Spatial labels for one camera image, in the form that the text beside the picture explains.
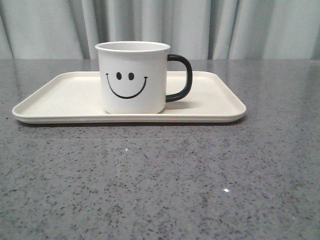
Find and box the white smiley mug black handle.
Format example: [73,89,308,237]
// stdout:
[95,41,193,114]

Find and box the cream rectangular plastic tray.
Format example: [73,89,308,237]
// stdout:
[12,71,247,124]

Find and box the pale green curtain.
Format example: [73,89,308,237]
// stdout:
[0,0,320,60]

